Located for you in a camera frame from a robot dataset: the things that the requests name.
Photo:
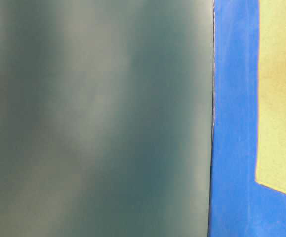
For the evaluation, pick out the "orange towel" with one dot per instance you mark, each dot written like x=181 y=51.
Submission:
x=271 y=154

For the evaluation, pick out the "blue table cloth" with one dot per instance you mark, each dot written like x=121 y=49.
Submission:
x=239 y=206

